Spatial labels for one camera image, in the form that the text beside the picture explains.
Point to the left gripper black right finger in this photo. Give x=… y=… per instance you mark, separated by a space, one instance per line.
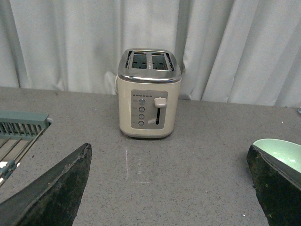
x=277 y=186

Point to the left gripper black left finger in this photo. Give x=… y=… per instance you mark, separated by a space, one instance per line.
x=54 y=198

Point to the green bowl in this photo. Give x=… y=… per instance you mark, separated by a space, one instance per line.
x=283 y=151

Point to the green dish rack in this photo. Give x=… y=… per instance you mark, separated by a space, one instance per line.
x=18 y=132

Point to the white curtain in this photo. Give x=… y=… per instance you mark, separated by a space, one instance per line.
x=234 y=51

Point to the cream two-slot toaster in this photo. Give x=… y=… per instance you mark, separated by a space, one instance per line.
x=148 y=85

